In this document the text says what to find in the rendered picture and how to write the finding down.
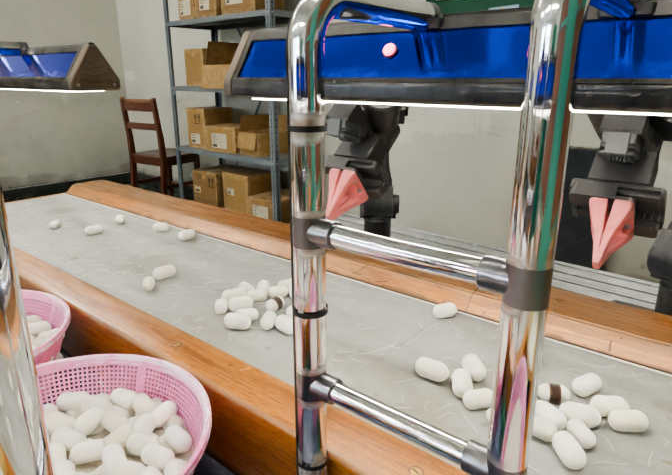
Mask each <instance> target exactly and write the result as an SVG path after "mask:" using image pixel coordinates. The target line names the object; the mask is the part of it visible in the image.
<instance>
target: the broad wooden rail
mask: <svg viewBox="0 0 672 475"><path fill-rule="evenodd" d="M66 194H68V195H72V196H75V197H78V198H82V199H85V200H88V201H92V202H95V203H98V204H102V205H105V206H108V207H112V208H115V209H118V210H122V211H125V212H128V213H132V214H135V215H139V216H142V217H145V218H149V219H152V220H155V221H159V222H162V223H167V224H169V225H172V226H175V227H179V228H182V229H185V230H188V229H192V230H194V231H195V233H199V234H202V235H205V236H209V237H212V238H215V239H219V240H222V241H226V242H229V243H232V244H236V245H239V246H242V247H246V248H249V249H252V250H256V251H259V252H262V253H266V254H269V255H272V256H276V257H279V258H282V259H286V260H289V261H291V241H290V224H286V223H282V222H278V221H273V220H269V219H265V218H261V217H257V216H253V215H248V214H244V213H240V212H236V211H232V210H228V209H223V208H219V207H215V206H211V205H207V204H203V203H198V202H194V201H190V200H186V199H182V198H178V197H174V196H169V195H165V194H161V193H157V192H153V191H149V190H144V189H140V188H136V187H132V186H128V185H124V184H119V183H115V182H111V181H107V180H103V179H101V180H95V181H89V182H82V183H76V184H73V185H72V186H71V187H70V188H69V190H68V191H67V192H66ZM326 272H329V273H333V274H336V275H339V276H343V277H346V278H349V279H353V280H356V281H359V282H363V283H366V284H369V285H373V286H376V287H379V288H383V289H386V290H389V291H393V292H396V293H399V294H403V295H406V296H409V297H413V298H416V299H420V300H423V301H426V302H430V303H433V304H436V305H438V304H444V303H453V304H454V305H455V306H456V307H457V311H460V312H463V313H466V314H470V315H473V316H476V317H480V318H483V319H486V320H490V321H493V322H496V323H500V313H501V303H502V295H499V294H496V293H492V292H488V291H484V290H481V289H479V288H478V287H477V285H476V284H473V283H468V282H464V281H460V280H456V279H452V278H447V277H443V276H439V275H435V274H431V273H427V272H423V271H419V270H415V269H411V268H407V267H403V266H399V265H396V264H392V263H388V262H384V261H381V260H377V259H373V258H369V257H366V256H362V255H359V254H355V253H352V252H348V251H344V250H341V249H338V248H337V249H336V250H329V249H326ZM545 337H547V338H550V339H553V340H557V341H560V342H563V343H567V344H570V345H573V346H577V347H580V348H583V349H587V350H590V351H593V352H597V353H600V354H604V355H607V356H610V357H614V358H617V359H620V360H624V361H627V362H630V363H634V364H637V365H640V366H644V367H647V368H650V369H654V370H657V371H660V372H664V373H667V374H670V375H672V316H669V315H665V314H661V313H657V312H653V311H649V310H644V309H640V308H636V307H632V306H628V305H624V304H619V303H615V302H611V301H607V300H603V299H599V298H594V297H590V296H586V295H582V294H578V293H574V292H569V291H565V290H561V289H557V288H553V287H551V293H550V301H549V308H548V316H547V324H546V332H545Z"/></svg>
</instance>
